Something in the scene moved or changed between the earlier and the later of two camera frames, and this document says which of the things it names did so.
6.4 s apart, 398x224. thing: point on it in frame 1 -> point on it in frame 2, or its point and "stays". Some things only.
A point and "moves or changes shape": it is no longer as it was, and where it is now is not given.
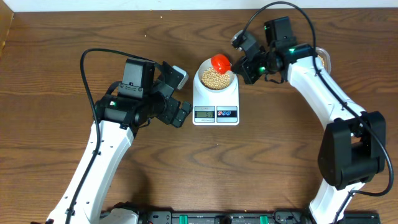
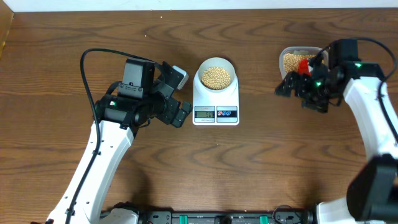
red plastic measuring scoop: x=221 y=63 moves or changes shape
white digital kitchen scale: x=216 y=109 stays
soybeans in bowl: x=215 y=80 stays
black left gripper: x=166 y=116 stays
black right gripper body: x=259 y=66 -> x=318 y=90
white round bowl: x=206 y=64 stays
